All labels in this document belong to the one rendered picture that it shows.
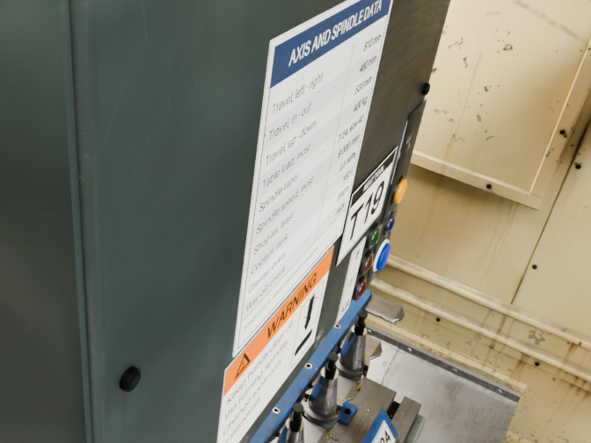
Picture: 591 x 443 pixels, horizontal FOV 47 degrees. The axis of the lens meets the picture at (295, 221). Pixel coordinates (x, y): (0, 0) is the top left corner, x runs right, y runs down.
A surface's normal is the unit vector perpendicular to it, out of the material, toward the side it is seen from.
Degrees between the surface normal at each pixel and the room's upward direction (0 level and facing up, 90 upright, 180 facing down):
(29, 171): 90
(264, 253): 90
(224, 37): 90
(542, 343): 92
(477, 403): 25
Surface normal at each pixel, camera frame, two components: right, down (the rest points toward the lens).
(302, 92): 0.88, 0.37
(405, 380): -0.07, -0.55
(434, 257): -0.46, 0.46
